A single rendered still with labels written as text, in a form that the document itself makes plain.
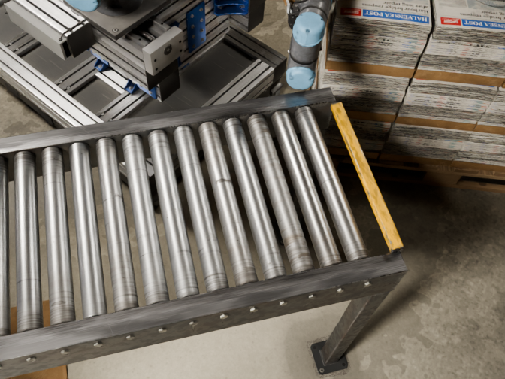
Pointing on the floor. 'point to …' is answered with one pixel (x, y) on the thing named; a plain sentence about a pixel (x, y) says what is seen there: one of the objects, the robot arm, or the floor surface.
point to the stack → (451, 137)
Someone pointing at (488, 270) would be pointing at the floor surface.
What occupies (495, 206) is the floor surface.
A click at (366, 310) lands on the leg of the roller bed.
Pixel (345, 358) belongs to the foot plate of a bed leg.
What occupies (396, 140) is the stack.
